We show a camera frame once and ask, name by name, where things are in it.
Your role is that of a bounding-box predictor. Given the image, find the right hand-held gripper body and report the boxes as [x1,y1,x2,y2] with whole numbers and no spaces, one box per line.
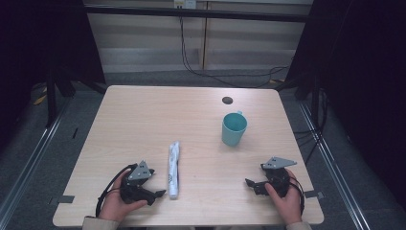
[259,155,298,198]

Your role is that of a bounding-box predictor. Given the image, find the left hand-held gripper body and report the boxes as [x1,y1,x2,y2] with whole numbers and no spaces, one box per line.
[119,159,156,205]

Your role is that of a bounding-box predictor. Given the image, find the person's right hand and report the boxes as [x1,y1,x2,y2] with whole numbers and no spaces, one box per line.
[264,168,305,226]

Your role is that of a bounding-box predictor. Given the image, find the person's left hand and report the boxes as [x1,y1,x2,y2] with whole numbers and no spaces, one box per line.
[98,172,149,223]

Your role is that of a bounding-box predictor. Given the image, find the white wrapped tube packet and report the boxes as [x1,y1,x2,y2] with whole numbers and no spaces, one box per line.
[168,140,182,200]

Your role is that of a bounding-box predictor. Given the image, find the grey tape strip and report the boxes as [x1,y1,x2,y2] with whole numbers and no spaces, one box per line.
[304,190,326,200]
[48,195,76,206]

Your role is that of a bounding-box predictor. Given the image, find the teal plastic cup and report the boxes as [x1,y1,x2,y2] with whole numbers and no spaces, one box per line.
[221,110,249,148]

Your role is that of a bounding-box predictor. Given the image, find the black metal stand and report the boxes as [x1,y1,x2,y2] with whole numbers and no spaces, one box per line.
[44,63,109,128]
[275,71,324,128]

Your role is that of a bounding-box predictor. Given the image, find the dark curtain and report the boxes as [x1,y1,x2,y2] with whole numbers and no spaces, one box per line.
[0,0,107,151]
[285,0,406,212]

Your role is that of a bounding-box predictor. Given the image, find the yellow floor object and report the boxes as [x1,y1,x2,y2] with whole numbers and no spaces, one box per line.
[31,85,48,106]

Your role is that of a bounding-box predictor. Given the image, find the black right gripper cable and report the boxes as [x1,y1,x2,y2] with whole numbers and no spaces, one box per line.
[288,174,306,216]

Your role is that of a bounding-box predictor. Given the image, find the black floor cables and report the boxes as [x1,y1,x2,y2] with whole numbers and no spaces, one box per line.
[292,87,331,166]

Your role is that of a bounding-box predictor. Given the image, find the metal floor rail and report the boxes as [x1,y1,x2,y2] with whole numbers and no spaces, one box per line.
[0,95,73,221]
[297,101,372,230]

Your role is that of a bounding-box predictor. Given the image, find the black hanging wall cable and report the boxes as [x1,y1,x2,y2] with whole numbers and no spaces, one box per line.
[178,15,290,89]

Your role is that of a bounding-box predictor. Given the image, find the black horizontal frame bar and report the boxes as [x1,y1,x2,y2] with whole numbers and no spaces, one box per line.
[83,4,313,24]

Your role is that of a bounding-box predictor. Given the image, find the white wall power socket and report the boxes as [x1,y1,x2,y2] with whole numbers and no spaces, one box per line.
[172,0,198,10]

